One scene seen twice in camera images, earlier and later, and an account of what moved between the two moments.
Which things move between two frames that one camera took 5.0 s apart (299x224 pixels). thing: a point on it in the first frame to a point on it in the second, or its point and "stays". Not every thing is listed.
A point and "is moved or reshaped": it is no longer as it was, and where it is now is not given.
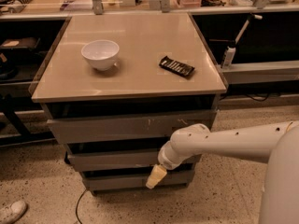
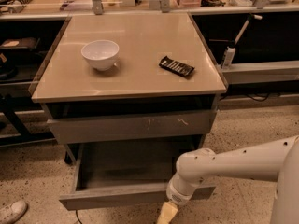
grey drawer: [124, 162] is moved or reshaped
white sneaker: [10, 214] stays
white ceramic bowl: [102, 54] stays
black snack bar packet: [176, 66] stays
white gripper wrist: [163, 160] to [176, 194]
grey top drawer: [86, 129] stays
